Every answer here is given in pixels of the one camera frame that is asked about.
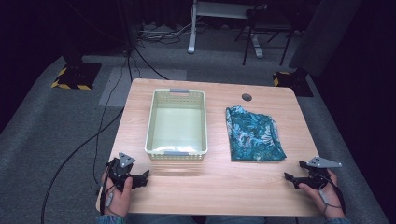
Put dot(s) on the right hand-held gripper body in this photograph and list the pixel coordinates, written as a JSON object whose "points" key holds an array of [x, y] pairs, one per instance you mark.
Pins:
{"points": [[320, 169]]}

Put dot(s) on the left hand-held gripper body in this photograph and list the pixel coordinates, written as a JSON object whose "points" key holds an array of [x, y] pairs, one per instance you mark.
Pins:
{"points": [[122, 170]]}

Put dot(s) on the pale green plastic basket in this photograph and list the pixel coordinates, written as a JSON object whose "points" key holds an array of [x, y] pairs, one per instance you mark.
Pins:
{"points": [[176, 130]]}

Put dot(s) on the teal patterned cloth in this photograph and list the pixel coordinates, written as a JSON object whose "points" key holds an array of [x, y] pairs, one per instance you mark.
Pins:
{"points": [[253, 135]]}

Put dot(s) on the person's left hand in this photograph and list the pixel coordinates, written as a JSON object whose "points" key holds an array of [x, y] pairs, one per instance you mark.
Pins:
{"points": [[120, 199]]}

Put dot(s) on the person's right hand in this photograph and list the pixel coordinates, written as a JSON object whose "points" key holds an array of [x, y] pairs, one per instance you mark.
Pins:
{"points": [[330, 199]]}

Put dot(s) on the black yellow striped stand base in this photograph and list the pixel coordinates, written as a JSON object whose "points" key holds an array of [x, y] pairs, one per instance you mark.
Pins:
{"points": [[294, 82], [76, 76]]}

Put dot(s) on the grey round table grommet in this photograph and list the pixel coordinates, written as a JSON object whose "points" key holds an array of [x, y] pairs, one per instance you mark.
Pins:
{"points": [[247, 97]]}

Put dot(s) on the grey leaning panel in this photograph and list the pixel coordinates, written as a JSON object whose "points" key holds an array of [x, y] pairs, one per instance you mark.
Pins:
{"points": [[323, 37]]}

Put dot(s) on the black metal chair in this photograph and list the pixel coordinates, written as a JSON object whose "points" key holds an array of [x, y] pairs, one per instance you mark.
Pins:
{"points": [[267, 25]]}

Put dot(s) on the white desk frame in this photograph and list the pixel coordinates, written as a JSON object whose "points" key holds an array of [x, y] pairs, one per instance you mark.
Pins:
{"points": [[192, 40]]}

